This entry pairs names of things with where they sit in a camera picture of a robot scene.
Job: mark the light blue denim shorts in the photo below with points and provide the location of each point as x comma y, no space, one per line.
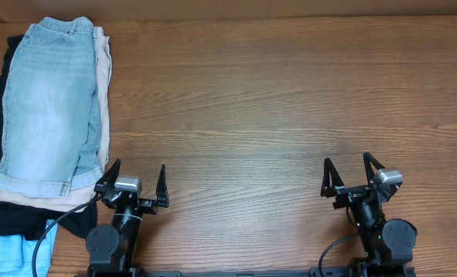
51,115

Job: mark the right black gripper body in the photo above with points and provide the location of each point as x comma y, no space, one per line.
349,195

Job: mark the black garment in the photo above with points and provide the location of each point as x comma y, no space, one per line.
28,221

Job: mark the beige folded shorts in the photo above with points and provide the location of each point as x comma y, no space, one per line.
80,196

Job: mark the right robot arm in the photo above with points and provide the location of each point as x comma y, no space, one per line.
388,244

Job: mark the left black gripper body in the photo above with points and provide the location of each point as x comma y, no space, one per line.
147,205

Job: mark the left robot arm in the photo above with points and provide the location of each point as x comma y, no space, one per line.
111,247

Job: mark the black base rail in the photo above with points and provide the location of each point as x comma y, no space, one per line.
336,271

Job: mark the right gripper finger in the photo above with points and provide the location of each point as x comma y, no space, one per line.
372,166
332,183

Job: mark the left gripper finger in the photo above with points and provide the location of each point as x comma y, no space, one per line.
162,198
108,180

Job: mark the light blue cloth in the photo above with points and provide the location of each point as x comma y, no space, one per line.
16,255

